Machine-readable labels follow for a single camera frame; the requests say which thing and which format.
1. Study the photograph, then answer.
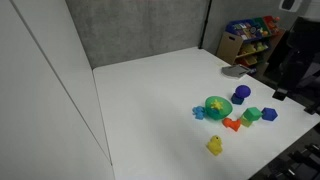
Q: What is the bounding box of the yellow rubber bear toy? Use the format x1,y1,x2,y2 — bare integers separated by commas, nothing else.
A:
206,134,224,157

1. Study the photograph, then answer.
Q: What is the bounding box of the light blue rubber toy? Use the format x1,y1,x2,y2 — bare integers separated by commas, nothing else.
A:
192,105,207,121

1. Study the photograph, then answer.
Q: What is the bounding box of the blue storage bin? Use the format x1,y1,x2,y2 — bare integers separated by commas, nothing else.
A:
226,18,265,42

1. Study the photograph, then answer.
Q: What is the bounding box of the green cube block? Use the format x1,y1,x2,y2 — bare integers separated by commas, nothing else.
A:
242,106,264,122

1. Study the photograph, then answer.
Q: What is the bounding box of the wooden toy shelf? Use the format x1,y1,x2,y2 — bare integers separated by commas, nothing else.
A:
215,15,287,75

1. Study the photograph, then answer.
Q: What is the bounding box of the red storage bin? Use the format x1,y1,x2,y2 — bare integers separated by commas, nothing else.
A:
262,15,281,34

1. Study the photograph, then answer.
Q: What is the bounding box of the black metal frame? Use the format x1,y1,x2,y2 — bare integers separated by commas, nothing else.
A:
263,141,320,180

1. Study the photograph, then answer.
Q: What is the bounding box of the teal blue block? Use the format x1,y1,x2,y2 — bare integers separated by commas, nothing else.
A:
230,92,245,106

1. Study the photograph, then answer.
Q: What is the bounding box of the orange rubber bear toy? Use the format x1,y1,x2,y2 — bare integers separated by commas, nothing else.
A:
222,117,242,132

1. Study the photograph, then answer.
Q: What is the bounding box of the light green block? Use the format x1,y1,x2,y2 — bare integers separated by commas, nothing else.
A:
239,115,254,128

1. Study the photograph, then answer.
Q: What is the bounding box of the black vertical pole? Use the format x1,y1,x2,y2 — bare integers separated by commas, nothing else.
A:
198,0,213,50

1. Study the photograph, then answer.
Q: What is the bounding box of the black clamp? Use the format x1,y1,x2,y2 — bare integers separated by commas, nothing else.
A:
303,99,320,116

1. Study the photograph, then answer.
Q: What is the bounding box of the grey flat object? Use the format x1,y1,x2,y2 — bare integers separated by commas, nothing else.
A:
221,64,251,80

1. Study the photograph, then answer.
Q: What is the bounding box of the yellow star-shaped toy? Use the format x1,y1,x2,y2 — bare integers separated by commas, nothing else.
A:
210,98,225,112

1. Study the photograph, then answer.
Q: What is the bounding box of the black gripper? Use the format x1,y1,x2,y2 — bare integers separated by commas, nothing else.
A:
272,16,320,102

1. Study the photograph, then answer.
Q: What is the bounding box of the green plastic bowl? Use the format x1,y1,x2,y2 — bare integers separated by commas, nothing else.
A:
204,95,233,121

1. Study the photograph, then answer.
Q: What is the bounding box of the blue hexagon block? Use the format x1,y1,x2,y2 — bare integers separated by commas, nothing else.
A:
261,107,279,122

